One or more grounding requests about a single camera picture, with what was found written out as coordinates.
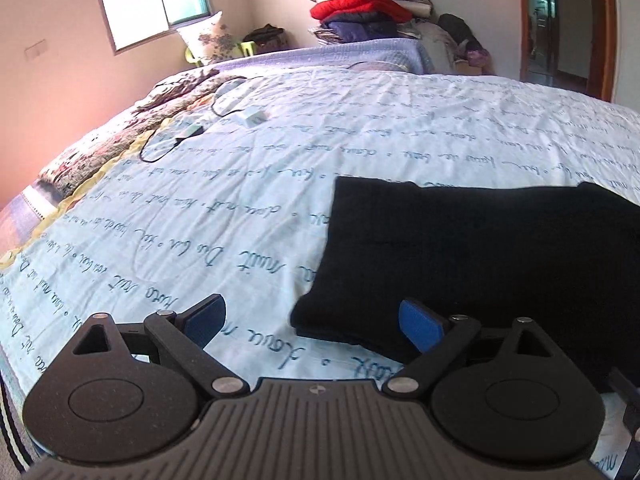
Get grey cloth bundle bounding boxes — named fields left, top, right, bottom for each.
left=414, top=20, right=462, bottom=74

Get floral white pillow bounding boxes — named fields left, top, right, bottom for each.
left=177, top=11, right=239, bottom=66

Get white wardrobe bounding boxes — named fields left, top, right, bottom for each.
left=610, top=0, right=640, bottom=112

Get wooden door frame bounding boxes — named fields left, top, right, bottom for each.
left=516, top=0, right=619, bottom=104

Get script-printed white bed sheet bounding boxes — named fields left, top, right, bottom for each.
left=0, top=62, right=640, bottom=480

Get dark brown bag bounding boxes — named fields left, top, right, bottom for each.
left=242, top=23, right=291, bottom=54

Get navy puffer jacket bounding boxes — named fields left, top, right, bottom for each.
left=321, top=14, right=402, bottom=44

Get black cable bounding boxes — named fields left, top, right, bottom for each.
left=139, top=77, right=249, bottom=164

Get purple cloth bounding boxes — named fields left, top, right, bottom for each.
left=464, top=47, right=494, bottom=74

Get patterned quilt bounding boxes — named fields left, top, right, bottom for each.
left=37, top=70, right=249, bottom=202

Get lilac knitted blanket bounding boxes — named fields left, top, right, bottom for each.
left=214, top=37, right=437, bottom=77

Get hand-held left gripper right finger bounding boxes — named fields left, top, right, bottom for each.
left=382, top=298, right=557, bottom=402

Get sliding glass window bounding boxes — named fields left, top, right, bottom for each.
left=92, top=0, right=214, bottom=56

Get white power adapter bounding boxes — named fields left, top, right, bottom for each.
left=237, top=107, right=269, bottom=128

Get green plastic chair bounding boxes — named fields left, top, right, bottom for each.
left=185, top=40, right=259, bottom=65

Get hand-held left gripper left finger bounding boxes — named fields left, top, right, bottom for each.
left=70, top=293, right=253, bottom=402

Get black backpack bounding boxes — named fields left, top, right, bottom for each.
left=438, top=13, right=484, bottom=51

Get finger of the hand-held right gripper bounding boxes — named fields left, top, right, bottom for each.
left=607, top=367, right=640, bottom=480

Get red puffer jacket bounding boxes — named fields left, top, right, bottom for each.
left=310, top=0, right=414, bottom=24

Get black pants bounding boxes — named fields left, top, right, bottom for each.
left=290, top=176, right=640, bottom=394

